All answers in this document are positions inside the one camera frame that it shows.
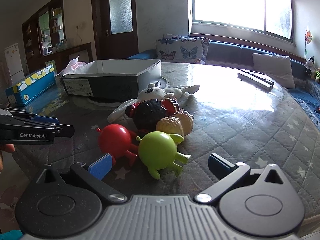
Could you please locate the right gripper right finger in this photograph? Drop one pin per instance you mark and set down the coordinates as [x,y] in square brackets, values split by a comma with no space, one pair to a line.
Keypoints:
[230,176]

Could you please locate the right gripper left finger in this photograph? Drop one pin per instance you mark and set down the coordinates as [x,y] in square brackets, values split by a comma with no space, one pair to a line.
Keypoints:
[90,177]

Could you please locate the red round toy figure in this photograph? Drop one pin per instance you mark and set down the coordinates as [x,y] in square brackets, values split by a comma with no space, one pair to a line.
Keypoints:
[117,141]

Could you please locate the beige sheep toy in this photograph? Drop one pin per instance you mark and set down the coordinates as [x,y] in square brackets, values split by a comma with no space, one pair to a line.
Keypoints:
[181,122]

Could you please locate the green round toy figure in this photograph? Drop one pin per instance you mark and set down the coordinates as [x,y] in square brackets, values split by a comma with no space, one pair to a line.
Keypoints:
[158,150]

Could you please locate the black haired doll toy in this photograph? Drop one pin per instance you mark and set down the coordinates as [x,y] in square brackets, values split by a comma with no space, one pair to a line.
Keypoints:
[146,114]

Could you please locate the white plush rabbit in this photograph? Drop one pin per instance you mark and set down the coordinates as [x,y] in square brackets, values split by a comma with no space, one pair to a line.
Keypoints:
[153,92]

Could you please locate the blue yellow patterned box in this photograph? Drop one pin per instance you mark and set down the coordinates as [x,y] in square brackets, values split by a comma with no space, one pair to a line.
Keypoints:
[30,87]

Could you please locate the quilted grey table cover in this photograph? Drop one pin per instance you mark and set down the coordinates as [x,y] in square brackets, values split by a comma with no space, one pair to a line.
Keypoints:
[232,118]

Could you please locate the white refrigerator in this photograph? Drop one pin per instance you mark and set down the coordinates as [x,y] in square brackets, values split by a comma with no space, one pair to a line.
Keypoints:
[14,65]

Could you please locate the tissue pack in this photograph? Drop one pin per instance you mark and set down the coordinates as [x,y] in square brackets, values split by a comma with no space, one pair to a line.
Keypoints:
[73,64]

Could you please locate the dark wooden cabinet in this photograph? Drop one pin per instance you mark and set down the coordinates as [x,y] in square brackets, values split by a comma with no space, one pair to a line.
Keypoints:
[45,40]

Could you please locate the white remote control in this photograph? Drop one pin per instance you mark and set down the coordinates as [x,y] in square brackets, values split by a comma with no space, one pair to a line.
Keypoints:
[255,81]

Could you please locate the grey cardboard box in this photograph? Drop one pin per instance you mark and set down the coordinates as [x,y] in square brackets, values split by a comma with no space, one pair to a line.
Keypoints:
[111,80]

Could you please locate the black remote control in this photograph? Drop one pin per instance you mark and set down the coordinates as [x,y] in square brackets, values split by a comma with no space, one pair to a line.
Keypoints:
[259,76]

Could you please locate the white cushion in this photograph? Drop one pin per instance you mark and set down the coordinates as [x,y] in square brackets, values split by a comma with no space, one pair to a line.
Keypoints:
[275,66]

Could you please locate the blue sofa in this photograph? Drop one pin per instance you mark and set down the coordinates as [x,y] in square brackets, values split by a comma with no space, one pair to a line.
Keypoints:
[306,92]

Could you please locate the stuffed toys pile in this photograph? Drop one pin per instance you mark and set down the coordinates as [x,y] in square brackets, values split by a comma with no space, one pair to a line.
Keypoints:
[311,70]

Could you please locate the butterfly print pillow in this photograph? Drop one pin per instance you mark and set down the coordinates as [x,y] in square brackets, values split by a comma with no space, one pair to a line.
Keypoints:
[182,49]

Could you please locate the dark wooden door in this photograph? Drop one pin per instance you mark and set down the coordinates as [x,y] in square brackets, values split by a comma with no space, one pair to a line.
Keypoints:
[115,28]

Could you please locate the colourful pinwheel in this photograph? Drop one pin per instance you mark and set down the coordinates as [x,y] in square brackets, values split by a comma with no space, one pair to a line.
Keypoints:
[307,40]

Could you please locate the window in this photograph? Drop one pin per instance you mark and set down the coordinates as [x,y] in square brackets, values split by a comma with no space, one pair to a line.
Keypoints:
[274,17]

